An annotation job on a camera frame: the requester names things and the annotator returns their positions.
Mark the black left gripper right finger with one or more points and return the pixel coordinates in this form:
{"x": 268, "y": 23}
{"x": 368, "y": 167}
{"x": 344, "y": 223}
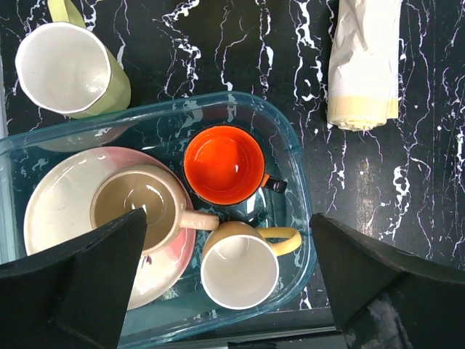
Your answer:
{"x": 383, "y": 297}

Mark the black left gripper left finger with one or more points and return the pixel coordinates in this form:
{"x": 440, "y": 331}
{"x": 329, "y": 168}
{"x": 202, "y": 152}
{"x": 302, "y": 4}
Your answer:
{"x": 75, "y": 294}

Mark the white trash bag roll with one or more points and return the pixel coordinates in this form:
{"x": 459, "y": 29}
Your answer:
{"x": 363, "y": 70}

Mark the cream pink floral plate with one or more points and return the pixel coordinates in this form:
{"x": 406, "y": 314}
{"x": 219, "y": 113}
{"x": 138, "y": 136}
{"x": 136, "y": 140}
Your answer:
{"x": 59, "y": 210}

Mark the beige ceramic cup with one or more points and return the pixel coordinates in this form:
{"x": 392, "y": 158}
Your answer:
{"x": 159, "y": 193}

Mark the yellow white mug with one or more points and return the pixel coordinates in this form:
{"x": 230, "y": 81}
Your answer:
{"x": 240, "y": 267}

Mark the clear blue plastic tub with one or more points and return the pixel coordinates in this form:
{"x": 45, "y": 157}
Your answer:
{"x": 163, "y": 130}

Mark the orange black mug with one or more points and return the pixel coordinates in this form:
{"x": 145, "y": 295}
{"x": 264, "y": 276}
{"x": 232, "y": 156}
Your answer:
{"x": 225, "y": 165}

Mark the light green mug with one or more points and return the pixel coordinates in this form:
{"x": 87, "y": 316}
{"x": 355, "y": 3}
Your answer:
{"x": 66, "y": 69}

